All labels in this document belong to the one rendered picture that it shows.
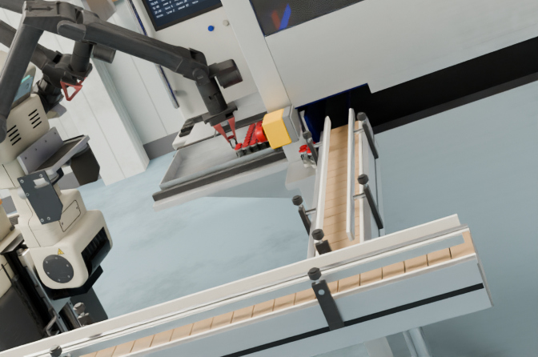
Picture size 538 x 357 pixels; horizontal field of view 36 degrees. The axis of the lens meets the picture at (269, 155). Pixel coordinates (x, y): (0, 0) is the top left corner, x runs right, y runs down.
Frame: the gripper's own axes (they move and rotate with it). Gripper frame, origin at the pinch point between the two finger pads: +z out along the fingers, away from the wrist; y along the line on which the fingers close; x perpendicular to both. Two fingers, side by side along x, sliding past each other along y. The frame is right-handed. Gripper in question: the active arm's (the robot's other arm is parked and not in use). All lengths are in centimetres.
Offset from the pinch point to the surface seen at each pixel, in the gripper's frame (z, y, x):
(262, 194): 13.9, 1.8, -14.5
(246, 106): 4.6, 8.2, 40.1
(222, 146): 4.0, -3.8, 9.0
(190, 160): 3.9, -14.0, 8.9
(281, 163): 4.0, 9.7, -25.1
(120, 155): 79, -81, 320
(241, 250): 94, -21, 131
